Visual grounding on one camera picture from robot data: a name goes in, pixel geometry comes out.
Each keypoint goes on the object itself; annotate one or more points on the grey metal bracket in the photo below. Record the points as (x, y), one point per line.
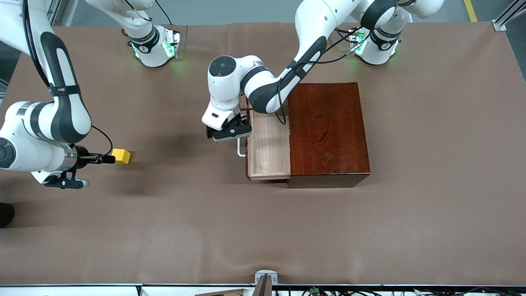
(266, 273)

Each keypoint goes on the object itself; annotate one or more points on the yellow cube block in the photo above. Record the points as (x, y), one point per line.
(122, 156)

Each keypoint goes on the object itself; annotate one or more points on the tan wooden board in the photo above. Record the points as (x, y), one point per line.
(226, 293)

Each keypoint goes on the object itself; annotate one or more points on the dark red wooden cabinet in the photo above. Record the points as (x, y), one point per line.
(328, 131)

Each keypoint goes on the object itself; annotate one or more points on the aluminium frame profile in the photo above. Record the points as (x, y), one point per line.
(61, 12)
(507, 16)

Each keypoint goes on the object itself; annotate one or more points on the black round object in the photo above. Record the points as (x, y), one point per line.
(5, 214)

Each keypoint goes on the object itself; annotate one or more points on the brown table cloth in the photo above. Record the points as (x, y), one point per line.
(263, 230)

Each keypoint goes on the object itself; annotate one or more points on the light wooden drawer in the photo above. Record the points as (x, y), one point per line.
(267, 148)

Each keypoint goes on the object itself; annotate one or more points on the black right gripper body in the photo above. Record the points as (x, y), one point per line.
(85, 157)

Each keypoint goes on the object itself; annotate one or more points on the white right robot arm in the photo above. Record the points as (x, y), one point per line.
(41, 156)

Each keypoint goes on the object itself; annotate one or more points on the grey camera mount pole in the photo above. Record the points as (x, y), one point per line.
(263, 287)

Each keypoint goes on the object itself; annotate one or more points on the white table edge rail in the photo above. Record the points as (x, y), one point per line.
(82, 291)

